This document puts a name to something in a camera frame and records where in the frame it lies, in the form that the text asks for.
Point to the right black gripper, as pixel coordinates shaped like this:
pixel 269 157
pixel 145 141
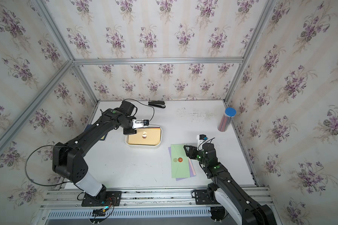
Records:
pixel 191 151

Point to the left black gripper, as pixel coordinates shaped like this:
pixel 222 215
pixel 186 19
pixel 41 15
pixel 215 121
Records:
pixel 132 131

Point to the light green envelope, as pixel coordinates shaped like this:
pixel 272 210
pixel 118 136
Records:
pixel 179 162

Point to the lilac purple envelope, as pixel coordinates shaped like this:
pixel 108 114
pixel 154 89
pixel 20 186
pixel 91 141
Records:
pixel 170 159

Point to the white rectangular storage tray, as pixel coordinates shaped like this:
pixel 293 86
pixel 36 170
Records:
pixel 143 137

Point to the beige envelope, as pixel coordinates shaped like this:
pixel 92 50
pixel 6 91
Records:
pixel 143 137

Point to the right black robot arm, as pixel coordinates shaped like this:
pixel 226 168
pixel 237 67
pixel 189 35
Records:
pixel 224 191

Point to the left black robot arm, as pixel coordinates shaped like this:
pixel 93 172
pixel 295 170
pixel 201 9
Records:
pixel 68 158

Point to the pink envelope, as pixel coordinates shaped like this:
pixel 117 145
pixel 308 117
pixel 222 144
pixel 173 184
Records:
pixel 191 168

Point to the black stapler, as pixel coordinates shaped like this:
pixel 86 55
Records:
pixel 157 103

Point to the dark blue booklet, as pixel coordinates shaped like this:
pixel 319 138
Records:
pixel 102 139

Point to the blue-lidded pencil tube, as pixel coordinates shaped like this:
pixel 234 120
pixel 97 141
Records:
pixel 226 119

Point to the small circuit board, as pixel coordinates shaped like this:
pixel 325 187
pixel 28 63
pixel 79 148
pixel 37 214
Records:
pixel 99 213

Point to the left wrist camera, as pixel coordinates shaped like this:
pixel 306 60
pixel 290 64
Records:
pixel 140 123

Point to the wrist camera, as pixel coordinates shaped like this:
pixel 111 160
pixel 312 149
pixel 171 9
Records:
pixel 200 140
pixel 140 123

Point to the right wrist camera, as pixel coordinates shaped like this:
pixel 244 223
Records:
pixel 200 140

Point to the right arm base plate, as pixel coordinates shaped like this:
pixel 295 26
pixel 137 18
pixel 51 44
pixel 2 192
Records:
pixel 204 196

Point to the aluminium mounting rail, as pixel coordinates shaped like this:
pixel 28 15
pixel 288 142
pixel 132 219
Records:
pixel 130 203

